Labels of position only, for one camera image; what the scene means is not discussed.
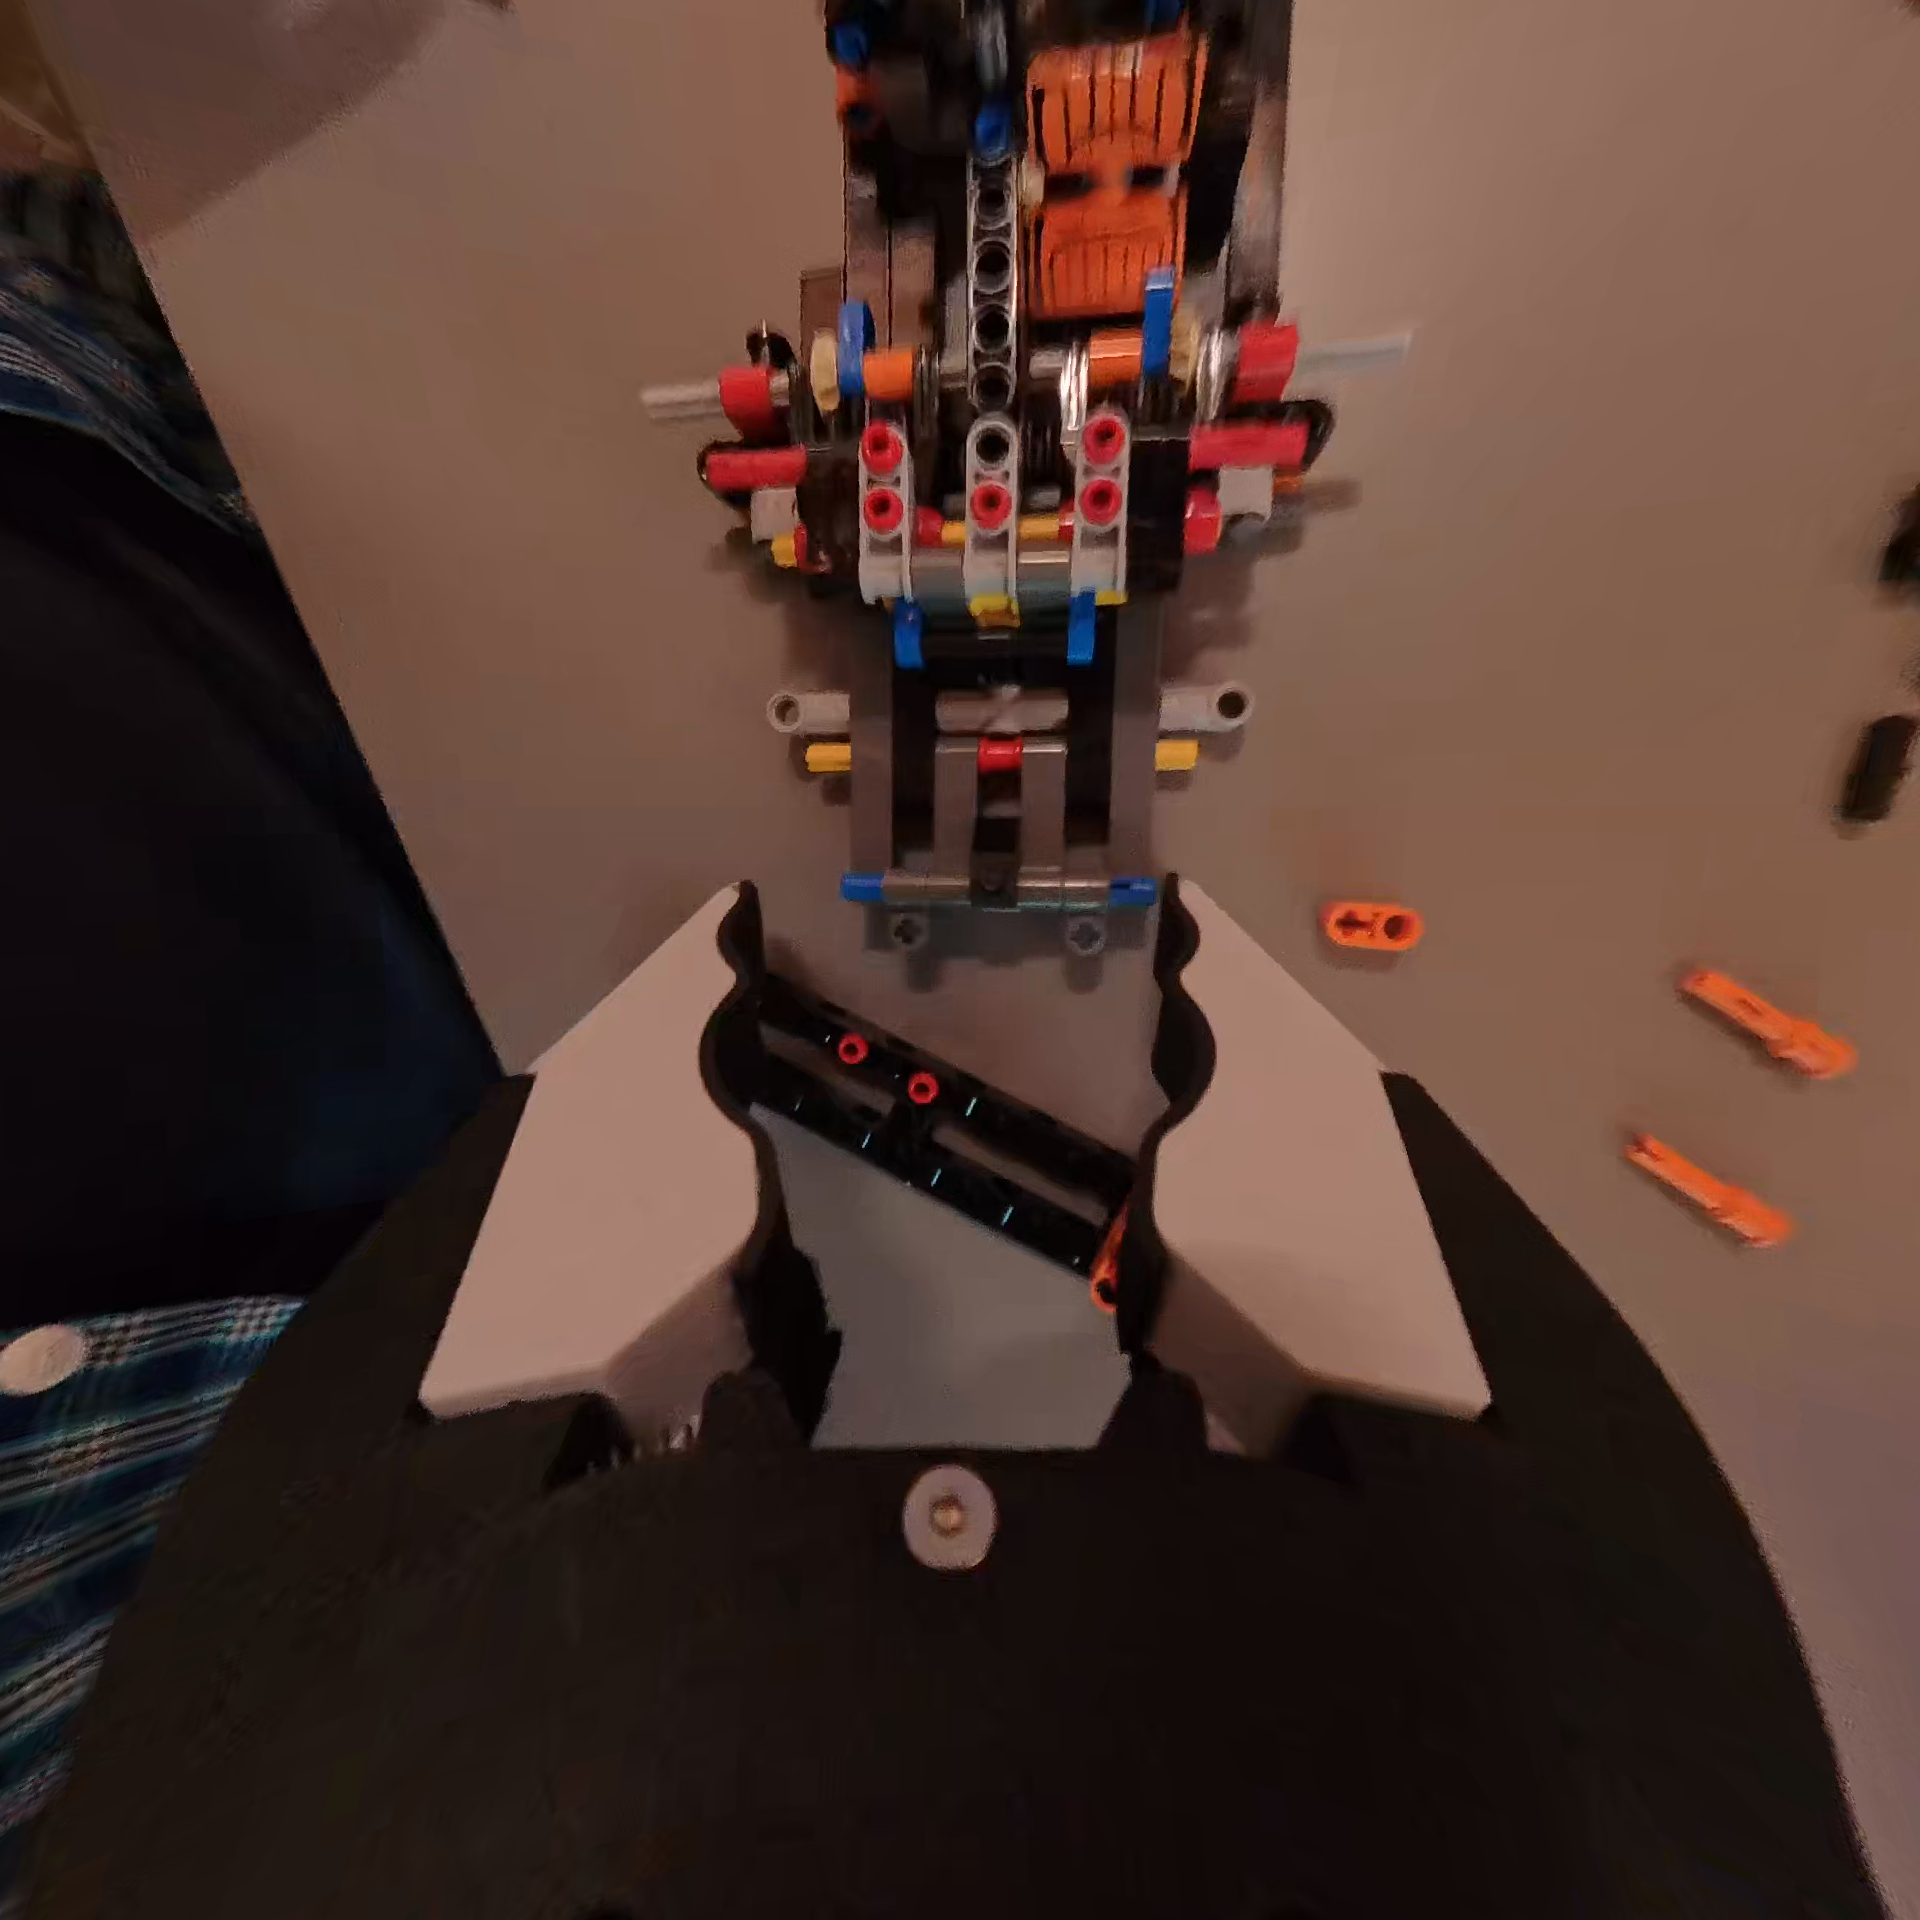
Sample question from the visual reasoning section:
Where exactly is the person's blue plaid shirt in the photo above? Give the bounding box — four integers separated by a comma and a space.
0, 173, 301, 1841

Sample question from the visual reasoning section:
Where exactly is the black lego frame with connectors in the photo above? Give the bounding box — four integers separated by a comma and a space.
742, 976, 1145, 1314

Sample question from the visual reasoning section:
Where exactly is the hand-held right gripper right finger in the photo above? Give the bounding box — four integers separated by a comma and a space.
1101, 874, 1494, 1449

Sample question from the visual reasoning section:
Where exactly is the multicoloured lego vehicle model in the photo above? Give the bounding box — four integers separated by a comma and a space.
641, 0, 1412, 993

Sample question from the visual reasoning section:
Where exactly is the pile of black lego pieces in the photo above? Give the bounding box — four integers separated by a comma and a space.
1837, 480, 1920, 825

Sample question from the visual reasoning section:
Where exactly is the person's dark garment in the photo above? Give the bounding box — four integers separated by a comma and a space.
0, 421, 504, 1328

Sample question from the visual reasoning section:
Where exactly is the orange lego pin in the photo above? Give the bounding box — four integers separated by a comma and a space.
1678, 967, 1857, 1079
1623, 1131, 1793, 1249

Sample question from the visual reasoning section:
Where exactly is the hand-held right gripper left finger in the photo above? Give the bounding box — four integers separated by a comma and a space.
420, 881, 840, 1449

